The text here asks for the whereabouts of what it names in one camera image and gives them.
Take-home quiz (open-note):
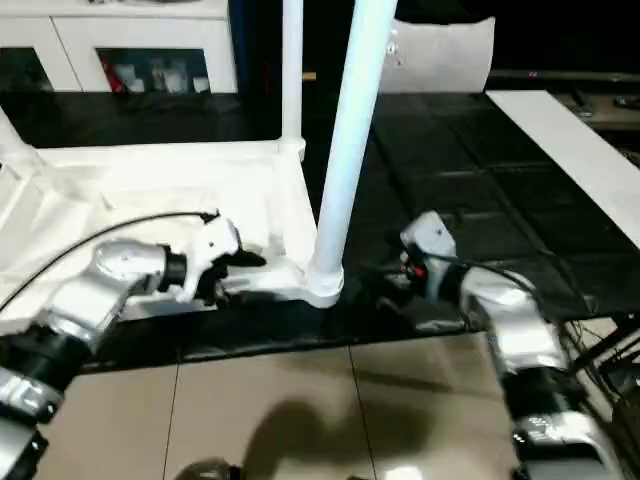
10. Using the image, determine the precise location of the white plastic table top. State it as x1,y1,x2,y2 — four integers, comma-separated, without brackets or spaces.
0,139,347,337

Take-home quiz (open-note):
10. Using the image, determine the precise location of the white plastic table leg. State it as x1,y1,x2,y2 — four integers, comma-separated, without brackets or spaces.
306,0,400,310
278,0,308,152
0,107,47,174

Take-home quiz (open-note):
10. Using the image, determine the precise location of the white flat board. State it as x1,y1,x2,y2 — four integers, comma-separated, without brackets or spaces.
486,88,640,215

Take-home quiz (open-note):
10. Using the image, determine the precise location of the grey cushion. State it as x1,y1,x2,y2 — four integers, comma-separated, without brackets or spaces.
383,16,498,95

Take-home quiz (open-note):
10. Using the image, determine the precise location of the red bottle behind glass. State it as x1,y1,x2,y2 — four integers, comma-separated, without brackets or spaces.
105,55,125,95

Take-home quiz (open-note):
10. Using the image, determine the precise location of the white glass-door cabinet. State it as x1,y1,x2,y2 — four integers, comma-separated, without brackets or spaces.
0,0,240,95

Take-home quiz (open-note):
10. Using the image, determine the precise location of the dark low tv cabinet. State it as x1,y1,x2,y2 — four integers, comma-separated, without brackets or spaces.
487,69,640,151

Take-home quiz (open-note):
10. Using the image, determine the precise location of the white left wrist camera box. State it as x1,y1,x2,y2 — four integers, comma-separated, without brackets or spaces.
181,216,242,305

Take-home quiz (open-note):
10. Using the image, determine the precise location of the black metal frame bar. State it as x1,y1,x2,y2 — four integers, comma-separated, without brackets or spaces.
571,312,640,372

